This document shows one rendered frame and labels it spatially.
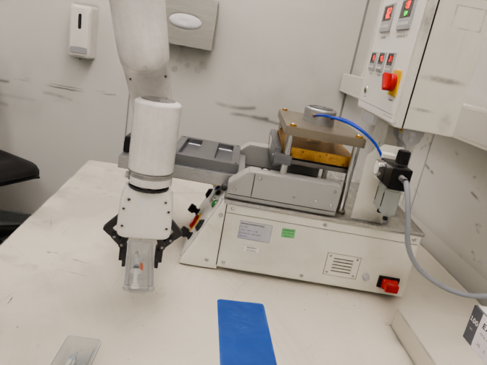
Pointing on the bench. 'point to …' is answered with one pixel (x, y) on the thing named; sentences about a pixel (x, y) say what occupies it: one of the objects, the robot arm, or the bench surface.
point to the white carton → (477, 332)
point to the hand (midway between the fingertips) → (140, 256)
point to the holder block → (207, 154)
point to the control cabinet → (417, 79)
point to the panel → (203, 217)
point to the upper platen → (317, 153)
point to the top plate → (322, 127)
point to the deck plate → (397, 224)
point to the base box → (303, 249)
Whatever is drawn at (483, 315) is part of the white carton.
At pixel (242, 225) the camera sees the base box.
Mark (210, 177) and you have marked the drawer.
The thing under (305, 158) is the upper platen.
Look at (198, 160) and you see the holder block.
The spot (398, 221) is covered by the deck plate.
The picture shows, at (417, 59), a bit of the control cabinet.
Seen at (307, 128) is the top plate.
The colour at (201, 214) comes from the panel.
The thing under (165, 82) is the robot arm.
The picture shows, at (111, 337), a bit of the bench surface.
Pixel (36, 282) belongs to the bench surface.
